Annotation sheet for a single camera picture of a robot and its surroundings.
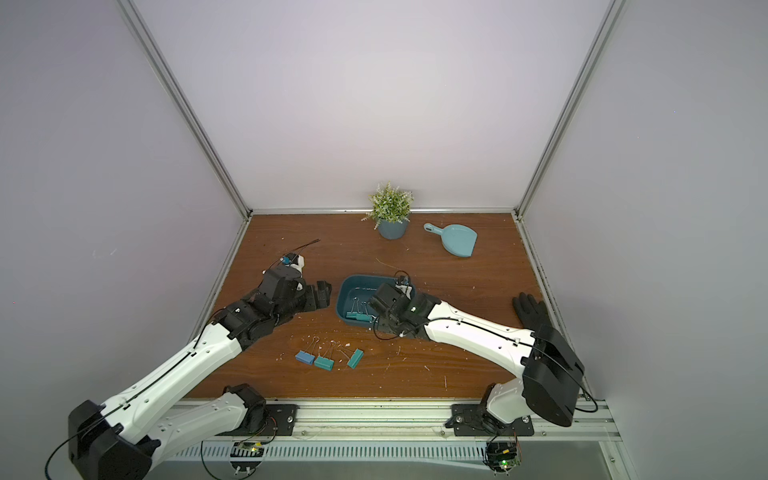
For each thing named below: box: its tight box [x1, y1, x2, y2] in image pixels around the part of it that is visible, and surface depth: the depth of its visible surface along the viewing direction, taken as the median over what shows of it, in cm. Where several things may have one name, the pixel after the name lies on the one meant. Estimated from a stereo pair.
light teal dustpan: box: [424, 223, 478, 258], surface depth 114 cm
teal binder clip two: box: [347, 348, 365, 370], surface depth 84 cm
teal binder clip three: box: [346, 297, 375, 323], surface depth 94 cm
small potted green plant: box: [361, 181, 414, 240], surface depth 102 cm
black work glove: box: [512, 292, 564, 343], surface depth 93 cm
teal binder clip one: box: [314, 356, 335, 371], surface depth 83 cm
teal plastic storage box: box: [336, 274, 397, 327], surface depth 94 cm
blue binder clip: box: [295, 350, 315, 365], surface depth 85 cm
